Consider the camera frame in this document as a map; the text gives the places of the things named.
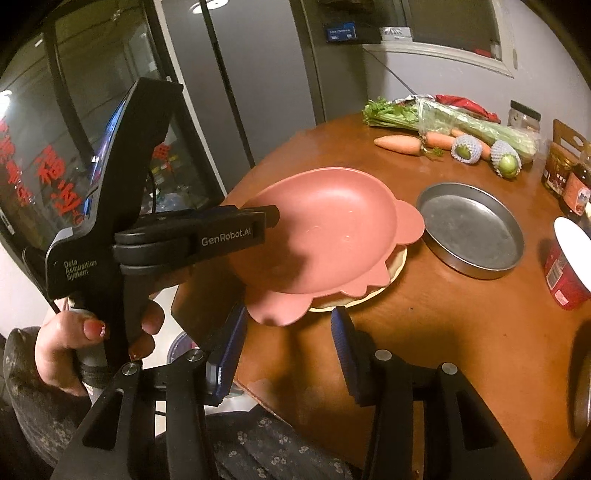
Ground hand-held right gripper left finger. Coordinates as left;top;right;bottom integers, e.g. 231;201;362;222
48;302;250;480

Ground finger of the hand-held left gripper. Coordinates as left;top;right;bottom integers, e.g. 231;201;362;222
113;205;281;271

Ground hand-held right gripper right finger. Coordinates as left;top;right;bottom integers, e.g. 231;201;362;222
331;306;532;480

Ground pink animal-shaped plate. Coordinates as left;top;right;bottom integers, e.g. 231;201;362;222
228;168;426;327

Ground small round metal pan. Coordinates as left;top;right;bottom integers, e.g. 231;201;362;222
416;182;526;280

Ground large round metal pan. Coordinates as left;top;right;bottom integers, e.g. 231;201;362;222
573;325;591;439

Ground person's left forearm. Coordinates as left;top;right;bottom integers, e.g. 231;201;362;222
0;325;100;480

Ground person's left hand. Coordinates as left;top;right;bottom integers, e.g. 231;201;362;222
35;300;165;397

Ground yellow plate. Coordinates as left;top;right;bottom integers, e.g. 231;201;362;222
308;244;408;313

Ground dark floral clothing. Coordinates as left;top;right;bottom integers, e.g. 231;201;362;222
148;408;365;480

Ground black glass-door cooler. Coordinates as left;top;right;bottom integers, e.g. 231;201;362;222
0;0;259;296

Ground grey refrigerator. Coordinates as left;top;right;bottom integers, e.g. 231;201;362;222
201;0;372;167

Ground blue box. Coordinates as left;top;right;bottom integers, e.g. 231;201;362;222
325;23;356;44

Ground green fruit in foam net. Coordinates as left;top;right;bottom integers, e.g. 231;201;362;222
451;135;485;165
490;140;523;180

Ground red instant noodle cup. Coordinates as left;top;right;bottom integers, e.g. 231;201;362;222
544;216;591;311

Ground celery in plastic bag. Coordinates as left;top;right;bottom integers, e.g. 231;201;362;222
362;95;540;163

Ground red snack packet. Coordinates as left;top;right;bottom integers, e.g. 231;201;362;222
434;94;502;123

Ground chili sauce jar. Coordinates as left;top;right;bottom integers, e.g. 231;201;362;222
540;141;581;197

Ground brown sauce bottle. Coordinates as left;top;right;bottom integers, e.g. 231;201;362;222
558;156;591;219

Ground glass jar with black lid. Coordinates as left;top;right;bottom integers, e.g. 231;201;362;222
507;100;542;136

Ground wooden chair back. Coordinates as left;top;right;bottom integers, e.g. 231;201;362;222
551;119;591;154

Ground window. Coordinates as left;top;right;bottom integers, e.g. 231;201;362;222
362;0;516;78

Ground thin black wall cable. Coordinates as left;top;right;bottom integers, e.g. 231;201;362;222
364;45;422;96

